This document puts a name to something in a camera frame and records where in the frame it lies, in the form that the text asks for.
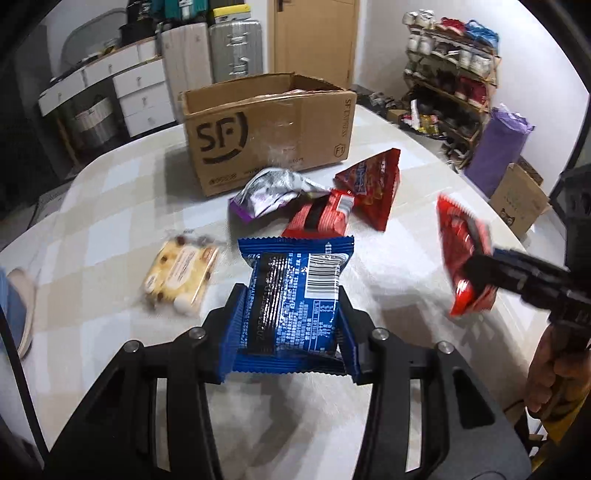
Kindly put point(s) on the red snack packet black stripe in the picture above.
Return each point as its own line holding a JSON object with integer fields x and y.
{"x": 318, "y": 217}

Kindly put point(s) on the blue snack packet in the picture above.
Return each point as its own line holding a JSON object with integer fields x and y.
{"x": 295, "y": 295}

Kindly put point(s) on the woven laundry basket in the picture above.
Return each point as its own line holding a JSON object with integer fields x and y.
{"x": 94, "y": 124}

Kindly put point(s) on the white suitcase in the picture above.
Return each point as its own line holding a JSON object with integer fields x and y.
{"x": 184, "y": 60}

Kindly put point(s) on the bundle of colourful packets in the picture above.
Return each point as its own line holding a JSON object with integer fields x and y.
{"x": 425, "y": 122}

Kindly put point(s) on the purple silver snack packet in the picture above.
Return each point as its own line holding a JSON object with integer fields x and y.
{"x": 268, "y": 194}

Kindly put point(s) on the silver suitcase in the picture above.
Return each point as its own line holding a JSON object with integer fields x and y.
{"x": 235, "y": 46}

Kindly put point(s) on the wooden door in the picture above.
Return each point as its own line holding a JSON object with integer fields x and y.
{"x": 318, "y": 41}

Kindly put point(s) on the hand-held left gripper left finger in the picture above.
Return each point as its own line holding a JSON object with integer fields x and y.
{"x": 226, "y": 337}

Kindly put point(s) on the black printed bag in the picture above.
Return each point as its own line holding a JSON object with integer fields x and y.
{"x": 138, "y": 11}

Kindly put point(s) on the yellow black shoebox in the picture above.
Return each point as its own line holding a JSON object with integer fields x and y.
{"x": 231, "y": 11}

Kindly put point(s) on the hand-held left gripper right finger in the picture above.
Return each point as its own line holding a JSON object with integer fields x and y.
{"x": 353, "y": 350}

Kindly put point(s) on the teal suitcase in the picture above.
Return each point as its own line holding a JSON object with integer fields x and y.
{"x": 159, "y": 9}

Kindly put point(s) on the person's right hand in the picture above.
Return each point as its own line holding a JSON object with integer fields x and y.
{"x": 542, "y": 374}

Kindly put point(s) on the black pouch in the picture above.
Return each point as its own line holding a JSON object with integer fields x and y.
{"x": 136, "y": 32}

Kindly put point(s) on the yellow cookie packet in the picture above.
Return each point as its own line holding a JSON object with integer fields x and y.
{"x": 182, "y": 272}

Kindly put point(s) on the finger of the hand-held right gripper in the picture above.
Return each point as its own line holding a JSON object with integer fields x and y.
{"x": 503, "y": 281}
{"x": 521, "y": 261}

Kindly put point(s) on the wooden shoe rack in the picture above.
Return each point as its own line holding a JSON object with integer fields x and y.
{"x": 443, "y": 90}

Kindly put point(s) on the cardboard box with cat face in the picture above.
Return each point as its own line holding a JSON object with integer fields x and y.
{"x": 517, "y": 203}

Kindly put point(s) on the red triangular snack bag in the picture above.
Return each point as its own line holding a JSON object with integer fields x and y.
{"x": 374, "y": 184}

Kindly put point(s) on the purple bag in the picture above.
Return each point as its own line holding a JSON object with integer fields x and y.
{"x": 496, "y": 152}

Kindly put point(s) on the shoe rack with shoes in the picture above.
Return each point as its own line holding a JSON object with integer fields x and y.
{"x": 466, "y": 55}

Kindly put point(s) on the grey oval mirror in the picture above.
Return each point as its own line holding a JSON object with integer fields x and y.
{"x": 87, "y": 37}

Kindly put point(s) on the pile of dark shoes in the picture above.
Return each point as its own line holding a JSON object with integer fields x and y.
{"x": 383, "y": 101}

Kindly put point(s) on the brown cardboard box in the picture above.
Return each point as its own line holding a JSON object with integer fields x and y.
{"x": 268, "y": 138}

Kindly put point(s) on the white dresser with drawers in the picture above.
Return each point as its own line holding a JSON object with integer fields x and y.
{"x": 138, "y": 87}

